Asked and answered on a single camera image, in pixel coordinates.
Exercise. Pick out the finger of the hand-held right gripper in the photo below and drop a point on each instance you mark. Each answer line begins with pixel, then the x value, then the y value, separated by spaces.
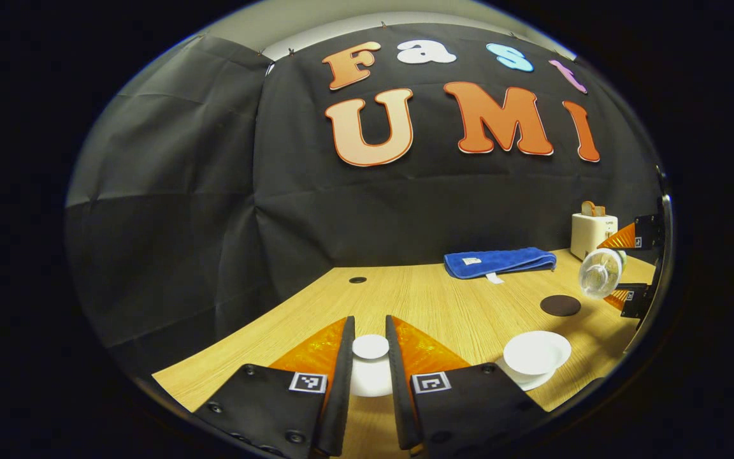
pixel 636 299
pixel 647 233

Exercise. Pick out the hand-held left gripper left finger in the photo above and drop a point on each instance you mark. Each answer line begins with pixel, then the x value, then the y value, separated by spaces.
pixel 343 408

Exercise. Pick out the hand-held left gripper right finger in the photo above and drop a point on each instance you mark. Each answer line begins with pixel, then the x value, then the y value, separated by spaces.
pixel 399 408

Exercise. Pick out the clear water bottle white label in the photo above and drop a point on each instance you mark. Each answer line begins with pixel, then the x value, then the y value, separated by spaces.
pixel 599 274

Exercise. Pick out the white teacup lid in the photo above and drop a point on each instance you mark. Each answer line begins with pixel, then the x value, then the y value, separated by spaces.
pixel 371 347

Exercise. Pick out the dark round coaster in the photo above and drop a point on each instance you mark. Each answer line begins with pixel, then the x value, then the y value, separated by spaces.
pixel 560 305

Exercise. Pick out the white teacup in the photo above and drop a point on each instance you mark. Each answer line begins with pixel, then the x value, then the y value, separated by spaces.
pixel 536 352

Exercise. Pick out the cream toaster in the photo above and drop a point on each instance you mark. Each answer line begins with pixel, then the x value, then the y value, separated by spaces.
pixel 591 236

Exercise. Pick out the white saucer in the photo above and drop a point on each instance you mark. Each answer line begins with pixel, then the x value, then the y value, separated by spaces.
pixel 523 383

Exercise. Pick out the blue towel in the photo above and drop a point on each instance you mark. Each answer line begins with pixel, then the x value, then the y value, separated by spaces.
pixel 501 261

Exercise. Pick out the black backdrop cloth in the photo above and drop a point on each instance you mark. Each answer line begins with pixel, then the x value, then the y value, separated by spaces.
pixel 227 210

